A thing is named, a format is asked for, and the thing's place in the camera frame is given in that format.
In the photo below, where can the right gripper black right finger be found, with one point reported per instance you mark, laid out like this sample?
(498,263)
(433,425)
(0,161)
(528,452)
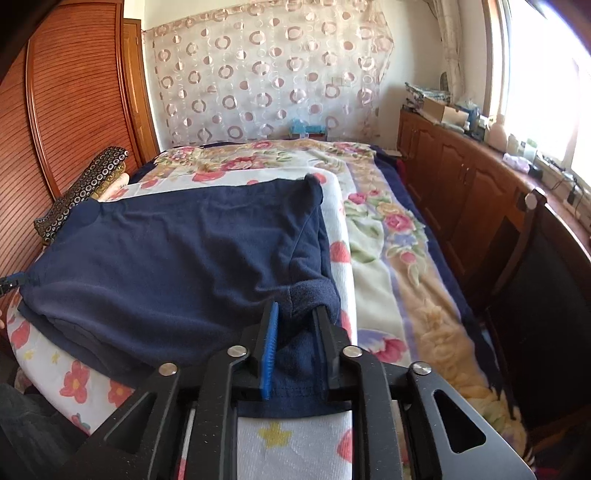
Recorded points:
(410,418)

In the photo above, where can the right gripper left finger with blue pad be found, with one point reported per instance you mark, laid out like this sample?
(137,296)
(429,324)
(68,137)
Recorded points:
(182,423)

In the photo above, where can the navy blue printed t-shirt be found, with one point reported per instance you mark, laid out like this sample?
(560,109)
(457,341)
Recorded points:
(177,276)

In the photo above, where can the white red-flower bed sheet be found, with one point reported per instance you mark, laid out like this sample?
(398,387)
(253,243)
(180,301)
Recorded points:
(267,448)

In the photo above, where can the floral beige blanket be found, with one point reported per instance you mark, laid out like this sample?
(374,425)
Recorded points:
(409,306)

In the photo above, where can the dark patterned folded quilt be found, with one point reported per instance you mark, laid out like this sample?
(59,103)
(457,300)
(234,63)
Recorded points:
(102,171)

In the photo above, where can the dark wooden chair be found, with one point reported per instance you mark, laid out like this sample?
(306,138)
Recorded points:
(539,317)

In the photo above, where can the wooden louvered wardrobe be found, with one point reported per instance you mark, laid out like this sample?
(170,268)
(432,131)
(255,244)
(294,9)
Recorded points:
(63,100)

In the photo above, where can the wooden sideboard cabinet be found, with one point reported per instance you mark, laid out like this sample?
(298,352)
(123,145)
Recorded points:
(473,202)

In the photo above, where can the white plastic bottle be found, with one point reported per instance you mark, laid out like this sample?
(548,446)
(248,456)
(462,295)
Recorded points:
(497,137)

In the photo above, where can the cardboard box on cabinet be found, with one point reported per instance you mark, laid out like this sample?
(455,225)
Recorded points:
(442,113)

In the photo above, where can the sheer circle-pattern curtain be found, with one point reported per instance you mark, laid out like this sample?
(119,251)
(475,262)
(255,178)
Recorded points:
(255,70)

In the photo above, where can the blue box at headboard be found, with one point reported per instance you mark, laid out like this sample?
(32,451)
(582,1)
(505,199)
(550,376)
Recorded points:
(300,129)

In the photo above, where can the stack of papers on cabinet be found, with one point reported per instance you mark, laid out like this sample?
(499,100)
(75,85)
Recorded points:
(421,93)

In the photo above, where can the beige window curtain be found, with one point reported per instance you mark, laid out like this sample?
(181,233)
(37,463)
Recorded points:
(447,13)

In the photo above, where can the window with wooden frame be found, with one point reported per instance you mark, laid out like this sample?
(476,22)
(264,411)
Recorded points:
(541,78)

